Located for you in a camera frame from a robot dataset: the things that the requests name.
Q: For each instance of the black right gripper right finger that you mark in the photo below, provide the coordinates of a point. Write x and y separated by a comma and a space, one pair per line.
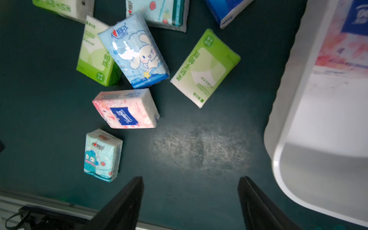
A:
259, 212

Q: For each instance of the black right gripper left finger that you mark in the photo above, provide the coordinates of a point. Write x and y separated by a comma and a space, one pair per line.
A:
122, 212

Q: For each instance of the pink tissue pack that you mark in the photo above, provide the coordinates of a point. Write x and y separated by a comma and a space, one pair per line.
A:
127, 109
345, 48

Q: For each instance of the green tissue pack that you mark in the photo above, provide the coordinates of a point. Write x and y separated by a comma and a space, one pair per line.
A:
207, 65
73, 9
95, 61

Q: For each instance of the light blue cartoon tissue pack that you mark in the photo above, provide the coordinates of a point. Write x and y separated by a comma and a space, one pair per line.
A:
135, 51

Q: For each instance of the white plastic storage box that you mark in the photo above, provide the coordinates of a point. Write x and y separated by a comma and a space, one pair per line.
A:
317, 133

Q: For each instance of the teal cartoon tissue pack lower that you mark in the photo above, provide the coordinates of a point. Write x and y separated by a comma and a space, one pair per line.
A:
102, 155

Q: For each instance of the teal cartoon tissue pack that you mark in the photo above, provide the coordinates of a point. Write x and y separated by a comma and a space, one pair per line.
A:
167, 14
102, 155

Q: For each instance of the dark blue tissue pack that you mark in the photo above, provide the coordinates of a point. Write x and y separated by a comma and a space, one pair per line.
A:
224, 11

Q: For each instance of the teal cartoon tissue pack upper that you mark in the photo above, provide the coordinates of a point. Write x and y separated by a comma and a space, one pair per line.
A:
167, 14

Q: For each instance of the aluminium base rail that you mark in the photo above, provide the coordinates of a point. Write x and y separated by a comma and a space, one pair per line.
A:
37, 212

